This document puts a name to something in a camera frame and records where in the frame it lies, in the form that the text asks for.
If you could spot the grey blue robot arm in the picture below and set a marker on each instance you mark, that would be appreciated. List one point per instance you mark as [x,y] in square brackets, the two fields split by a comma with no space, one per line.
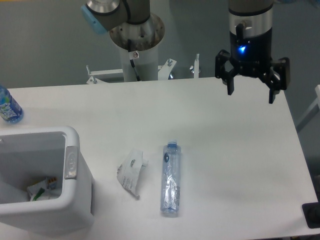
[104,15]

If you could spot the white trash can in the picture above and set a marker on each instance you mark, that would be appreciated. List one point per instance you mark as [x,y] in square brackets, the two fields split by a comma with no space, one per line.
[28,156]

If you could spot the blue labelled water bottle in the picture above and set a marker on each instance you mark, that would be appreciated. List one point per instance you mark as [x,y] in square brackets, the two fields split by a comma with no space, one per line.
[10,111]

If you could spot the trash inside can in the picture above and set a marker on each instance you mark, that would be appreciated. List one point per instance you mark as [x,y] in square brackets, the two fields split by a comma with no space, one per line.
[46,189]

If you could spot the white frame at right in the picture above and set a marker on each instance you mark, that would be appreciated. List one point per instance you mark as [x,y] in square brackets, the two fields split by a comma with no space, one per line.
[312,110]

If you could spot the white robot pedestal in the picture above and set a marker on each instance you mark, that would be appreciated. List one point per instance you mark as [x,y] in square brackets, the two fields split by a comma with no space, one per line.
[139,42]

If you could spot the clear plastic bottle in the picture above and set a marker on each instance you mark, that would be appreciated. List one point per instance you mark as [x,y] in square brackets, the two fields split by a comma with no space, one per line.
[170,193]

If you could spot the white paper wrapper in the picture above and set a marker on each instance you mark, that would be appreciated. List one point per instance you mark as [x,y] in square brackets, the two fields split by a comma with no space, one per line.
[129,171]

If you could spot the white pedestal base frame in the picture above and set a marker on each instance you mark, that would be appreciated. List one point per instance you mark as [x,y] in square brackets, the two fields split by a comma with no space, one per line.
[133,72]

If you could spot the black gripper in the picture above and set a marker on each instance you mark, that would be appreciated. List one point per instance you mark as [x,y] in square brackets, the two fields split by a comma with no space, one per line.
[251,57]

